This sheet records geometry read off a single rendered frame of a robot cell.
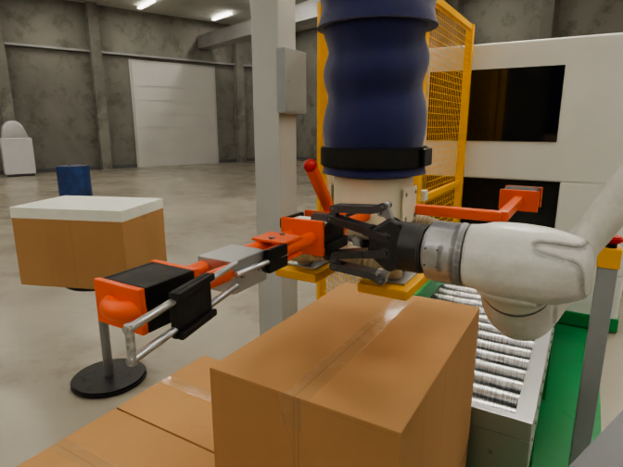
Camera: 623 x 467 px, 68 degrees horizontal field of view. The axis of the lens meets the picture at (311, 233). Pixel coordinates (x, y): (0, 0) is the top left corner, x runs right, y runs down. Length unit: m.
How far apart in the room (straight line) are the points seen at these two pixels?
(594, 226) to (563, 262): 0.20
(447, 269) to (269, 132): 1.84
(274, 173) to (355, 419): 1.74
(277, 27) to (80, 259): 1.47
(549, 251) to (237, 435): 0.67
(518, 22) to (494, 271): 13.54
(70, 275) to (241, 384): 1.77
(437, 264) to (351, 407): 0.31
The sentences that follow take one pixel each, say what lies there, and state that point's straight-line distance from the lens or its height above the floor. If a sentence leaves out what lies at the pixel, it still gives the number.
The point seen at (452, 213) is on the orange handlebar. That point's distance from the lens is 1.00.
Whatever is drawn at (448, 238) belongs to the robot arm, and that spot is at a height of 1.26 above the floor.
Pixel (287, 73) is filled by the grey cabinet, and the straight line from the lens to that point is 2.36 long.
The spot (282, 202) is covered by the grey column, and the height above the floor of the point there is 1.02.
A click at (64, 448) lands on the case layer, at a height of 0.54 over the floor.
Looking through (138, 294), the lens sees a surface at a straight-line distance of 0.50.
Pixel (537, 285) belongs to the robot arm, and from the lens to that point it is 0.65.
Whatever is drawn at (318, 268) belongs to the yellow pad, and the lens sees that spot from 0.97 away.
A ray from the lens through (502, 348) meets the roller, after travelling 2.06.
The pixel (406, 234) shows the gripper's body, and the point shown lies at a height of 1.26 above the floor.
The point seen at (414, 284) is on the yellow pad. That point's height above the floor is 1.12.
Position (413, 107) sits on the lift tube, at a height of 1.44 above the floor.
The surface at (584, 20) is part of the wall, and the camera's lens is 13.41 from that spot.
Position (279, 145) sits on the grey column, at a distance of 2.38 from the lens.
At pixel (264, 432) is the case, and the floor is 0.85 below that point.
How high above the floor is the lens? 1.41
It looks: 13 degrees down
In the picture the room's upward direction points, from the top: straight up
